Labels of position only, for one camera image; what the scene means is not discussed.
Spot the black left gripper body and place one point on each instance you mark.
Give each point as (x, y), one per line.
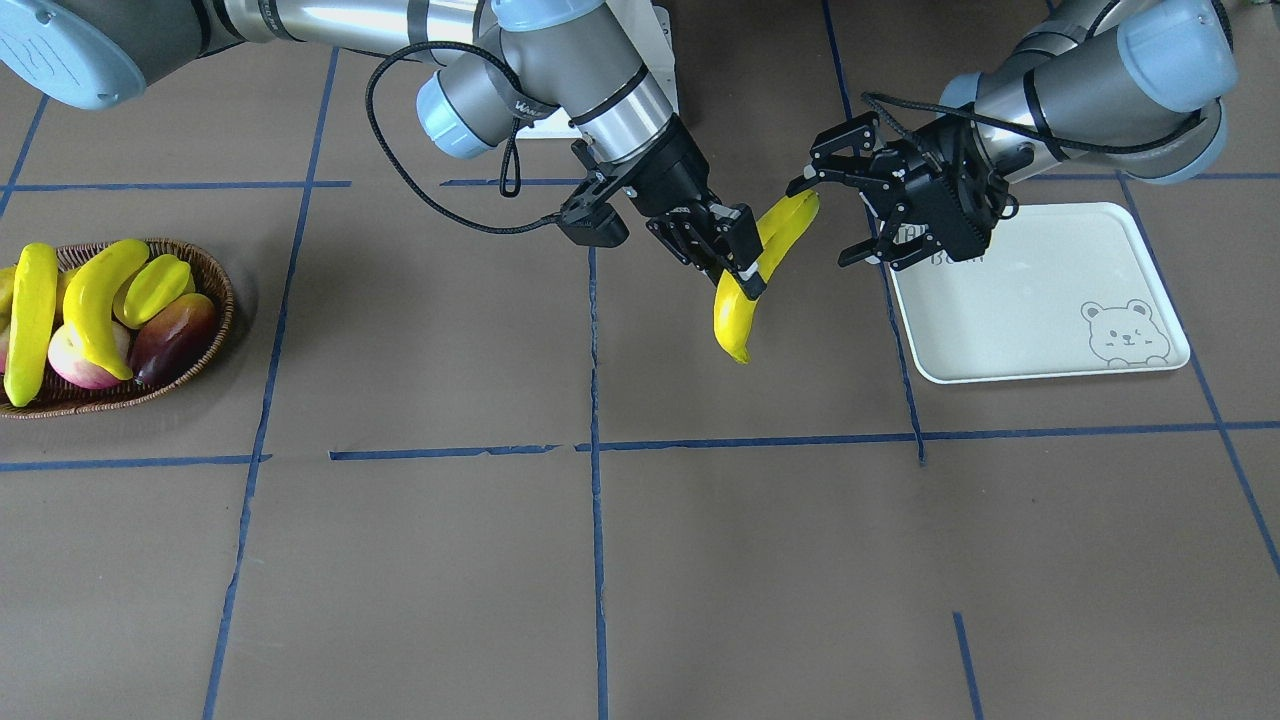
(903, 170)

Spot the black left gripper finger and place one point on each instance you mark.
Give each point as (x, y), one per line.
(844, 154)
(885, 248)

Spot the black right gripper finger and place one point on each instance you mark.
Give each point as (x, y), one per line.
(737, 246)
(695, 242)

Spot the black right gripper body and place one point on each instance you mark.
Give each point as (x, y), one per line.
(673, 172)

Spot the yellow banana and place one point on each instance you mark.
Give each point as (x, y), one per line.
(88, 303)
(780, 228)
(33, 310)

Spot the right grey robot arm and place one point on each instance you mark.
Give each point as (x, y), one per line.
(499, 66)

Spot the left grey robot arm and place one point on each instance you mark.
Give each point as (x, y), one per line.
(1134, 86)

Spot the white bear tray plate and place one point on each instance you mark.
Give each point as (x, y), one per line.
(1063, 290)

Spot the brown wicker basket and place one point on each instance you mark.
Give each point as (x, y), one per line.
(59, 397)

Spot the yellow green starfruit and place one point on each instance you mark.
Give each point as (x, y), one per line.
(155, 286)

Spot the red purple mango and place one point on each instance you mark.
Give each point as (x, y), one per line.
(169, 344)

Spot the pink apple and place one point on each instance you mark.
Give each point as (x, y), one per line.
(65, 356)

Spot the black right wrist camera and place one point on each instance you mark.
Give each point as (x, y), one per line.
(588, 219)

